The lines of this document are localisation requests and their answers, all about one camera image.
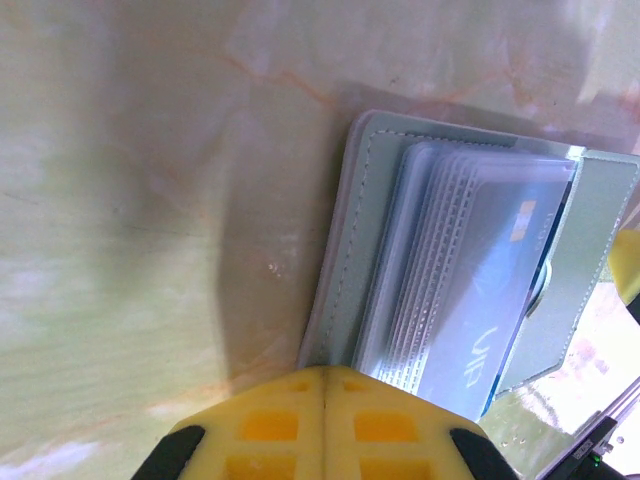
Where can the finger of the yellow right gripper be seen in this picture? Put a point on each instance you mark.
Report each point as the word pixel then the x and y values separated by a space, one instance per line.
pixel 627 265

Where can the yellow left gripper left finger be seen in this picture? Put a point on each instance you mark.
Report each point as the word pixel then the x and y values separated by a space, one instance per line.
pixel 260 425

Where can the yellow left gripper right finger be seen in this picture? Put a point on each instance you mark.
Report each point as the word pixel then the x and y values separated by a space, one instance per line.
pixel 390 430

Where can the blue VIP card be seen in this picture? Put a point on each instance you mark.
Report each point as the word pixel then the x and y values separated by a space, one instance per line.
pixel 500 280

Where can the pale green card holder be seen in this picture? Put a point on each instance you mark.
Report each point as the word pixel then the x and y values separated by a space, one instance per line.
pixel 350 250

